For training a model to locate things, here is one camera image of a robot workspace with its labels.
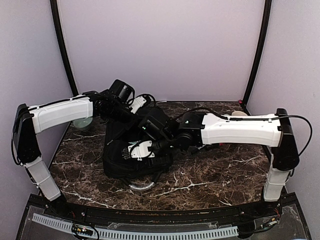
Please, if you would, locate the black student backpack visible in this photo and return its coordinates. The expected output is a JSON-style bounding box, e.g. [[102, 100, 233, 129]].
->
[[102, 106, 179, 192]]

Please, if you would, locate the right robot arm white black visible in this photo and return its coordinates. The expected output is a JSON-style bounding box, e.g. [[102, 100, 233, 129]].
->
[[124, 107, 302, 217]]

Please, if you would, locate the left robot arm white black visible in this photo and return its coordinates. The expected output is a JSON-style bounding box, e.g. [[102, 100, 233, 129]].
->
[[10, 79, 156, 218]]

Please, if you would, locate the pale green ceramic bowl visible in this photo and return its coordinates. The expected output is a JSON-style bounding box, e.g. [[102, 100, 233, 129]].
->
[[72, 117, 93, 132]]

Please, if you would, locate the cream patterned mug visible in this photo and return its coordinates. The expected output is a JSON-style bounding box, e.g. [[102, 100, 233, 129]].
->
[[231, 110, 247, 116]]

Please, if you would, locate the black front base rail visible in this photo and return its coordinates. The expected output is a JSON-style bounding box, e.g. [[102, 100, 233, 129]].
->
[[23, 193, 303, 226]]

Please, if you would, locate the right black frame post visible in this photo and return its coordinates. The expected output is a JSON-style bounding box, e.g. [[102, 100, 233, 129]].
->
[[239, 0, 272, 109]]

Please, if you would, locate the black frame post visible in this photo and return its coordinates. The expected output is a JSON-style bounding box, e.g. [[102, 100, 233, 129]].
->
[[239, 0, 272, 109], [49, 0, 79, 97]]

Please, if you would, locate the white slotted cable duct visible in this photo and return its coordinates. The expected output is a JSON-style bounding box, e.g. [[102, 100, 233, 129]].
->
[[31, 213, 239, 240]]

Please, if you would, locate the left black frame post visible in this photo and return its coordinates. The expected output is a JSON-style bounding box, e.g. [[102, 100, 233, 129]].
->
[[49, 0, 79, 97]]

